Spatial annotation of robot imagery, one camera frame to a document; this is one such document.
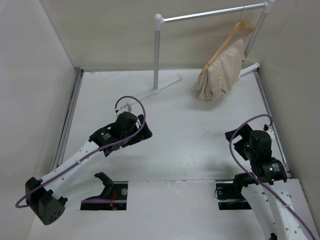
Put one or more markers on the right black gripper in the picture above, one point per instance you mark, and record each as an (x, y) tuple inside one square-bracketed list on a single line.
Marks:
[(244, 132)]

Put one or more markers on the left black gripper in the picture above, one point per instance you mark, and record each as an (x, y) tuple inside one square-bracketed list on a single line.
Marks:
[(144, 133)]

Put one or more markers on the beige trousers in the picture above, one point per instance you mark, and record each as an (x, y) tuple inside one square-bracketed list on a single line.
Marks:
[(218, 79)]

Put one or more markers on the wooden clothes hanger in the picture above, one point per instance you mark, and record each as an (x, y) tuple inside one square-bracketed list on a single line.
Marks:
[(239, 26)]

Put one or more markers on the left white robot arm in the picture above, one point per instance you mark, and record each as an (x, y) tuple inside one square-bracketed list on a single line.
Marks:
[(48, 196)]

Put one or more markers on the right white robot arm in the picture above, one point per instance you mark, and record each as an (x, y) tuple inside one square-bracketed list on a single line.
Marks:
[(265, 185)]

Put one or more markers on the white and silver clothes rack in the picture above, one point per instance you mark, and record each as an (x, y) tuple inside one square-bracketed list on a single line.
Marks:
[(197, 37)]

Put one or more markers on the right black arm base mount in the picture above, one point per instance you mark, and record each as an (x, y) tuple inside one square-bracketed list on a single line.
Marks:
[(229, 199)]

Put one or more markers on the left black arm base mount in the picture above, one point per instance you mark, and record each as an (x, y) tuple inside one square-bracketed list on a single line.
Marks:
[(112, 197)]

